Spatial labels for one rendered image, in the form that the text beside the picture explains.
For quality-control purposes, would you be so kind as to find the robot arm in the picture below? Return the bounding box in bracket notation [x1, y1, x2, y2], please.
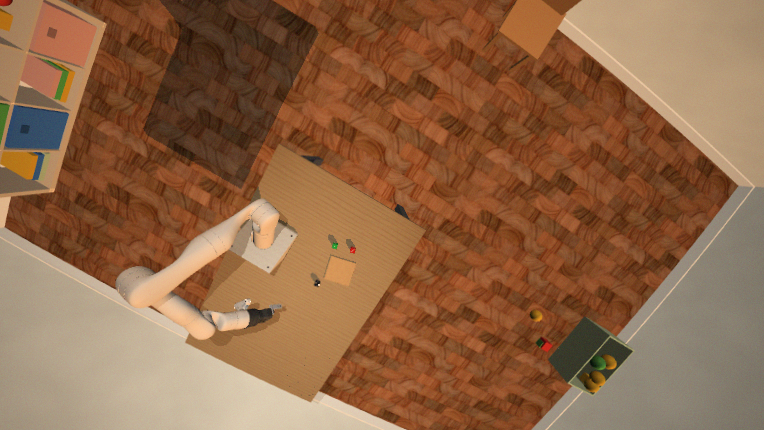
[115, 198, 280, 340]

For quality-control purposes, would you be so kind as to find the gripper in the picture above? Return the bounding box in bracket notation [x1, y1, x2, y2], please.
[234, 298, 282, 329]

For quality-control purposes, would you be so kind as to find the orange flat mat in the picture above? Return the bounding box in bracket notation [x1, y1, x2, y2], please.
[324, 256, 356, 286]

